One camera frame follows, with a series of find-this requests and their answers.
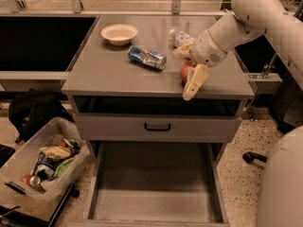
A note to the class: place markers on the clear plastic water bottle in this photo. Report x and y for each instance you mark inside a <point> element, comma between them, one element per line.
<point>180,38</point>

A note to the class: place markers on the metal clamp bracket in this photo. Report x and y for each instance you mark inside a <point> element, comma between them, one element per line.
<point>266,81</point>

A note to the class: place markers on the black office chair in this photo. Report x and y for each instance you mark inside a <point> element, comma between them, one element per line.
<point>250,156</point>

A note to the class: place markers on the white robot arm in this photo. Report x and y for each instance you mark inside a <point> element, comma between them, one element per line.
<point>280,202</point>

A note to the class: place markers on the yellow chip bag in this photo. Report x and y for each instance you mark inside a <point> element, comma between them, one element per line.
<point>57,153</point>

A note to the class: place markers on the grey drawer cabinet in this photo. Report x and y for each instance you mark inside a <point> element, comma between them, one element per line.
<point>104,80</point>

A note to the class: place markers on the blue white snack bag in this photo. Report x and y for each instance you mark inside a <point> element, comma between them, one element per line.
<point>45,167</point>

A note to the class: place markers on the crushed blue soda can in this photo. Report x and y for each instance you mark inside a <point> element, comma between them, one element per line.
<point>146,57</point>

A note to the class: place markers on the clear plastic storage bin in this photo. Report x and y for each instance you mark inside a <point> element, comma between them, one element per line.
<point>58,132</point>

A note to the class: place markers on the white paper bowl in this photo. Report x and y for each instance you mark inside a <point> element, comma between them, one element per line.
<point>119,34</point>

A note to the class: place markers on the red soda can in bin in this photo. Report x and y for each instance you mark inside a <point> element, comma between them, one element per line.
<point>31,180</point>

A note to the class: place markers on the black backpack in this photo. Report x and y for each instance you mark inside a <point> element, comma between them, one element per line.
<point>29,112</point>

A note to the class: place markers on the open grey drawer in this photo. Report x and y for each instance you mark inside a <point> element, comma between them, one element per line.
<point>154,185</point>

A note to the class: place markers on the red apple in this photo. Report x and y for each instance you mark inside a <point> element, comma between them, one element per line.
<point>186,71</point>

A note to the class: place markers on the green snack bag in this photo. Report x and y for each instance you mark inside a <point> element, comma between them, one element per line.
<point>63,166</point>

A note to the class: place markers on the closed drawer with black handle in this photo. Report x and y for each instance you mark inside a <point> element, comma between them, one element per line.
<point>156,128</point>

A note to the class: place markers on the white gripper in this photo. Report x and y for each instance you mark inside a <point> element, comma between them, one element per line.
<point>205,50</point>

